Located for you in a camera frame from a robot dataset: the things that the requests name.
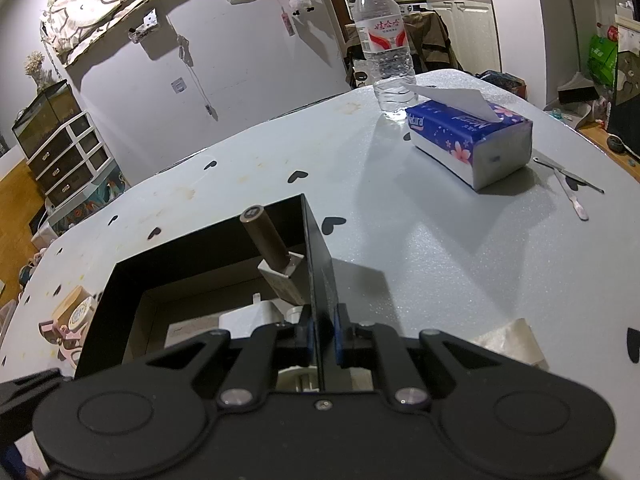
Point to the wooden block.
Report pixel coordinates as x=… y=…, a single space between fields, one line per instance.
x=67 y=305

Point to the glass fish tank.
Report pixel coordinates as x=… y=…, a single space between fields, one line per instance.
x=47 y=120

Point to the pink plastic gadget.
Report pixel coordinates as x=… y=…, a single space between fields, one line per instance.
x=62 y=342

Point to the black cardboard box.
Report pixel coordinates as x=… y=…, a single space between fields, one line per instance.
x=200 y=255

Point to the white charger block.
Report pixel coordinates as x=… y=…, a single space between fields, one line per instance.
x=255 y=317

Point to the tape roll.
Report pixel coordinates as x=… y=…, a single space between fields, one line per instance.
x=81 y=314

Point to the white kitchen cabinets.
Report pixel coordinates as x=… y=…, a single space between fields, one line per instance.
x=465 y=30

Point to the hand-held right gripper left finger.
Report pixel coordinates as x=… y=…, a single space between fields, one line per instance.
x=307 y=331

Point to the crumpled clear wrapper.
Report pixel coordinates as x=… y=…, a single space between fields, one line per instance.
x=512 y=342

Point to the teal printed cabinet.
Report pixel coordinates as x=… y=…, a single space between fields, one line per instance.
x=90 y=200

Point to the brown cylinder white base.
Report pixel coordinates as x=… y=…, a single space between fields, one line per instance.
x=272 y=250

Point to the clear water bottle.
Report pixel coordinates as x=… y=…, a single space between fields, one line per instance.
x=384 y=40

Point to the blue tissue pack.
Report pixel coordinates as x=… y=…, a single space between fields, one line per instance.
x=475 y=140

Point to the white drawer unit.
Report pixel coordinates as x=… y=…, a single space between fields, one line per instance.
x=70 y=160

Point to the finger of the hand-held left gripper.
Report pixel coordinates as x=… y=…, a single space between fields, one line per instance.
x=25 y=387

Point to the white sheep plush toy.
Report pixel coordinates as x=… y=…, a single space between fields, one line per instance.
x=302 y=1

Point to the dried flower vase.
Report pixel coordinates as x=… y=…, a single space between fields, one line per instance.
x=36 y=67

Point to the chair with jacket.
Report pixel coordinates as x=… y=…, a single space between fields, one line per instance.
x=430 y=45

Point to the square wall hook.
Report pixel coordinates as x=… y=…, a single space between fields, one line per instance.
x=178 y=85

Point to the thin metal tool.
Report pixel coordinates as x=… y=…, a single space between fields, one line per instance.
x=567 y=175
x=572 y=197

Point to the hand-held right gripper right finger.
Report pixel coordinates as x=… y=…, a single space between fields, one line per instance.
x=342 y=334

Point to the printed cartoon cloth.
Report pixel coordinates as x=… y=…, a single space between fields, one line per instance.
x=120 y=5

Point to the clear wall shelf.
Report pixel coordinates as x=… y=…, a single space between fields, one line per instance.
x=144 y=26

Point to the green bag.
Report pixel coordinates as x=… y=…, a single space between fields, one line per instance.
x=602 y=60

